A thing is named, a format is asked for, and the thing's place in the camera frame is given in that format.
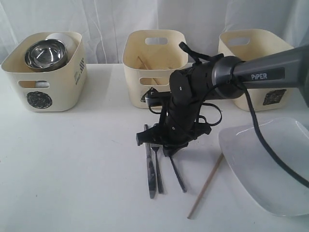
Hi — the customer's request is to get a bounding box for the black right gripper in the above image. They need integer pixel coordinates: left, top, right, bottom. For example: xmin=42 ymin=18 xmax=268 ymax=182
xmin=136 ymin=97 xmax=211 ymax=157

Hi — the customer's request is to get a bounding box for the steel fork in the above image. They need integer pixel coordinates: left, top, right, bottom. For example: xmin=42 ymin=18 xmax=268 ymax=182
xmin=151 ymin=145 xmax=164 ymax=194

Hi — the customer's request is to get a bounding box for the steel table knife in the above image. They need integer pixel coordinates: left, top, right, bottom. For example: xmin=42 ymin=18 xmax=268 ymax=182
xmin=143 ymin=124 xmax=157 ymax=199

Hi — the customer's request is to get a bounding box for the steel spoon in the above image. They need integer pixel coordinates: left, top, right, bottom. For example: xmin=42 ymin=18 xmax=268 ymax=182
xmin=169 ymin=156 xmax=187 ymax=193

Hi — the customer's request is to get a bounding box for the wooden chopstick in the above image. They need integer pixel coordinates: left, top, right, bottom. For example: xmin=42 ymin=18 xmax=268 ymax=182
xmin=187 ymin=153 xmax=224 ymax=219
xmin=137 ymin=56 xmax=160 ymax=85

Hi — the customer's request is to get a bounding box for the steel mug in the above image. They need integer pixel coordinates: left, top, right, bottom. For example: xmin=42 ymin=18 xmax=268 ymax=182
xmin=35 ymin=81 xmax=50 ymax=88

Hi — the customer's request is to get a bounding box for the white ceramic bowl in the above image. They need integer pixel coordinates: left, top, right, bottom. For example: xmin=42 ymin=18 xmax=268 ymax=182
xmin=46 ymin=32 xmax=77 ymax=61

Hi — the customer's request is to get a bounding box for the stainless steel bowl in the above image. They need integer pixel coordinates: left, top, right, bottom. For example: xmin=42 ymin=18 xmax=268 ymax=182
xmin=24 ymin=39 xmax=69 ymax=73

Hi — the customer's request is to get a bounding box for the cream bin with triangle mark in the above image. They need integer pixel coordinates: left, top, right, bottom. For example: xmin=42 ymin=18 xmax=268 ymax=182
xmin=123 ymin=29 xmax=188 ymax=108

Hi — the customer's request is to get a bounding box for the white square plate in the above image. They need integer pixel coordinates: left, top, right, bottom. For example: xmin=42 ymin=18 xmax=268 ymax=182
xmin=218 ymin=117 xmax=309 ymax=217

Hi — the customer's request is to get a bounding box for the cream bin with circle mark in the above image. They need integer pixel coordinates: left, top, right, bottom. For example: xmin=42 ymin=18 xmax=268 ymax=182
xmin=1 ymin=31 xmax=87 ymax=112

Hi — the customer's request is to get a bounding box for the cream bin with square mark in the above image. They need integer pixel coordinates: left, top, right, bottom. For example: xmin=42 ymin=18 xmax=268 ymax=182
xmin=211 ymin=29 xmax=309 ymax=111

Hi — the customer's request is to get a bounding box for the white curtain backdrop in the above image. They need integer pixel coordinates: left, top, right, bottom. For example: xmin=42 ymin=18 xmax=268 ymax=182
xmin=0 ymin=0 xmax=309 ymax=63

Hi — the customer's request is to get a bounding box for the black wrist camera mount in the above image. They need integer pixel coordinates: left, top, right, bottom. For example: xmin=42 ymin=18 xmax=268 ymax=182
xmin=145 ymin=89 xmax=171 ymax=108

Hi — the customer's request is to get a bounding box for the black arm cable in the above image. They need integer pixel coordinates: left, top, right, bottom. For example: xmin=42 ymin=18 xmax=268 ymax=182
xmin=241 ymin=84 xmax=309 ymax=189

